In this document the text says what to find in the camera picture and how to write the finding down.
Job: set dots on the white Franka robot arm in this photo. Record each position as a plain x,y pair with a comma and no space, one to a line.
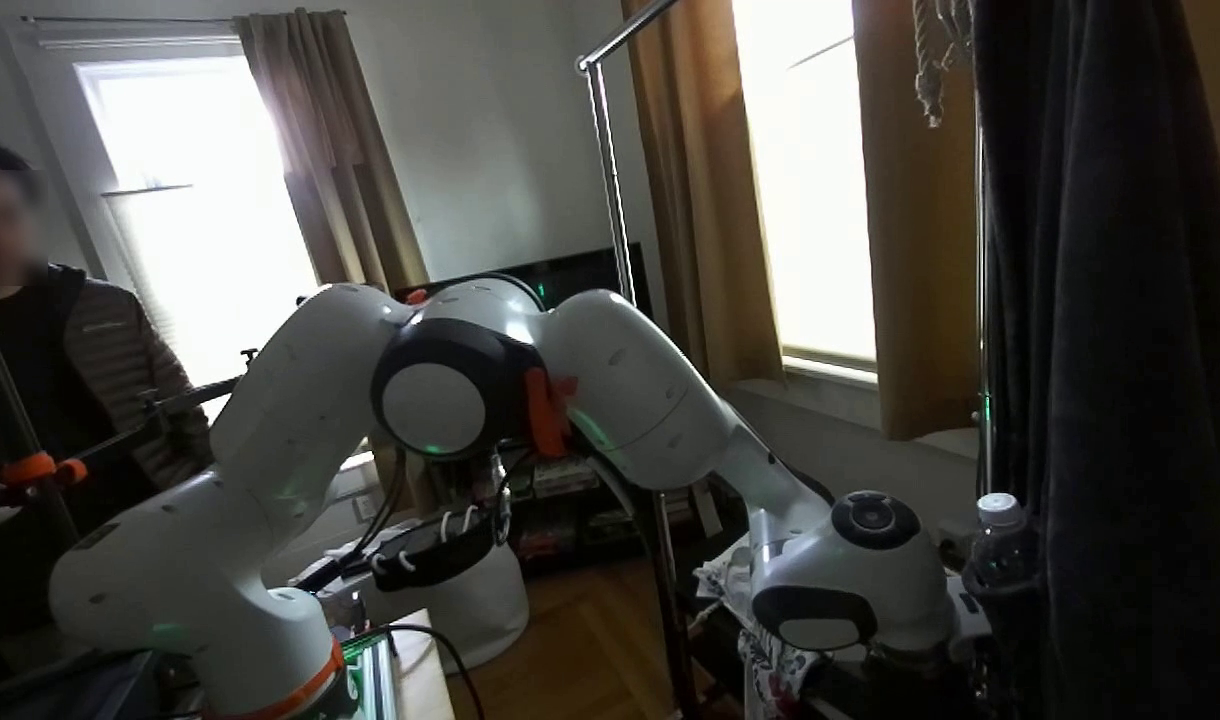
454,378

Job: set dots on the dark hanging coat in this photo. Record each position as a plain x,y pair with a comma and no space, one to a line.
1106,345

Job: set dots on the chrome clothes rack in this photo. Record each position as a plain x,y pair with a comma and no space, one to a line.
595,75

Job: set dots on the mustard brown curtain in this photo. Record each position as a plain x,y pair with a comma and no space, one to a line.
713,223

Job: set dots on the person in dark jacket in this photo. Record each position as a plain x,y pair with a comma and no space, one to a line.
87,364

